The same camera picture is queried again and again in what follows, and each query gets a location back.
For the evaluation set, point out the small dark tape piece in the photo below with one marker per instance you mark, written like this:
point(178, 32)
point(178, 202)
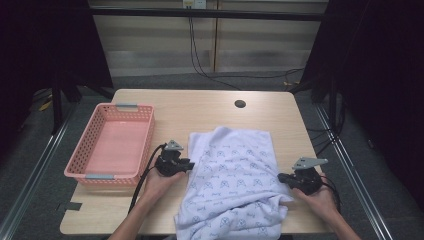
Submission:
point(74, 206)

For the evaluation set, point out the black metal stand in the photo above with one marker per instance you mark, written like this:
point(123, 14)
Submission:
point(56, 110)

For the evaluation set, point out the pink plastic basket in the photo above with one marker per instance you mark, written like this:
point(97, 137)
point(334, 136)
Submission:
point(116, 143)

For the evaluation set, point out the person's left hand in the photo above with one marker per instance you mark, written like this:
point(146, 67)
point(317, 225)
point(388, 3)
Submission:
point(156, 186)

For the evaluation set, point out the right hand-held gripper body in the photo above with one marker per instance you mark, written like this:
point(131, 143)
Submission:
point(305, 180)

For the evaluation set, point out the black horizontal bar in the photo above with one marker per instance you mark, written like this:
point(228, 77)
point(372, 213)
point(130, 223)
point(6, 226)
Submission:
point(206, 14)

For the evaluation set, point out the black curtain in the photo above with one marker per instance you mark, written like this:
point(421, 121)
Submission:
point(43, 43)
point(376, 66)

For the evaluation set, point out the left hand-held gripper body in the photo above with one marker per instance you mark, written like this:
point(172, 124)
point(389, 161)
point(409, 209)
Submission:
point(168, 163)

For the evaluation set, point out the dark round table grommet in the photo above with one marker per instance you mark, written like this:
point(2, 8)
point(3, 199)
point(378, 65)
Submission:
point(240, 103)

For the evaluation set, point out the person's right hand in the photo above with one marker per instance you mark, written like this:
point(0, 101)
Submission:
point(321, 201)

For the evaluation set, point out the metal floor rail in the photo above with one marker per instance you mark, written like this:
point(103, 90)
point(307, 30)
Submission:
point(36, 173)
point(353, 173)

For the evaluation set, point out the white towel with blue print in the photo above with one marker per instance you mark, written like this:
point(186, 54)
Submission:
point(233, 173)

